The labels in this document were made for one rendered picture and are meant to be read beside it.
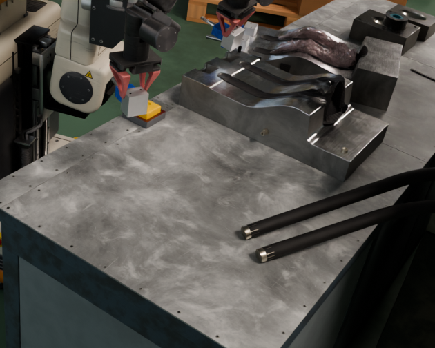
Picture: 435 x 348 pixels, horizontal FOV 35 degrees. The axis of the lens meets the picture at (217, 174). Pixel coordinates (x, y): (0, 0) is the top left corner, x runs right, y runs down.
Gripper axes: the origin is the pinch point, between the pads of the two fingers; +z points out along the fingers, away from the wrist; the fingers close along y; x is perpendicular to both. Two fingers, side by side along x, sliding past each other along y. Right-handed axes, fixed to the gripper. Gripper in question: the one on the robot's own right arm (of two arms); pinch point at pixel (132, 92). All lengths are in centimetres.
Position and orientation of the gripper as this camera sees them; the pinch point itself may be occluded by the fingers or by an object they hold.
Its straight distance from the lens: 157.8
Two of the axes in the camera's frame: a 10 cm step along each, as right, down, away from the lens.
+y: 8.3, -2.2, 5.2
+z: -1.4, 8.1, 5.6
